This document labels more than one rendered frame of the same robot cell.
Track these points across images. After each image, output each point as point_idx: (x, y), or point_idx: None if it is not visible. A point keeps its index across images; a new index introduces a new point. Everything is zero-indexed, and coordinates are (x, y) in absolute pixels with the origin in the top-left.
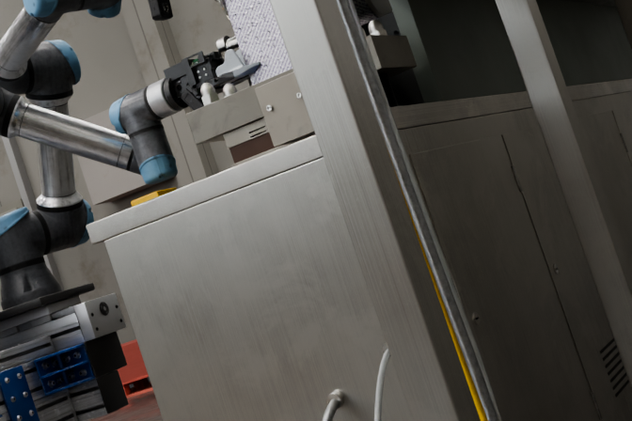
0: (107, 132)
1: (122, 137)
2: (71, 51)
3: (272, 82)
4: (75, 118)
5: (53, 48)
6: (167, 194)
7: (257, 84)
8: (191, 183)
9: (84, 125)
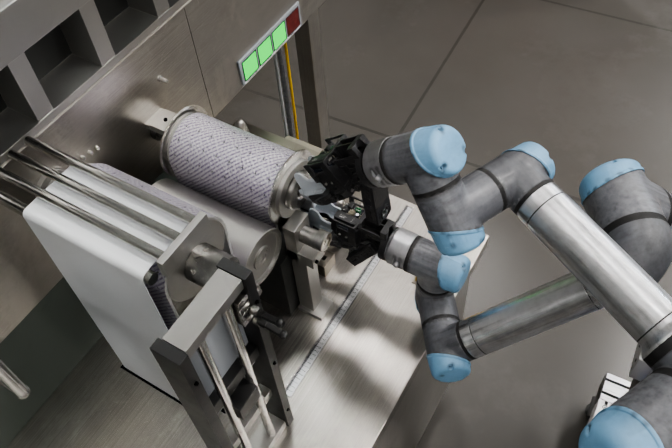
0: (488, 309)
1: (472, 316)
2: (586, 425)
3: (309, 144)
4: (525, 298)
5: (617, 403)
6: (411, 203)
7: (318, 152)
8: (391, 195)
9: (513, 297)
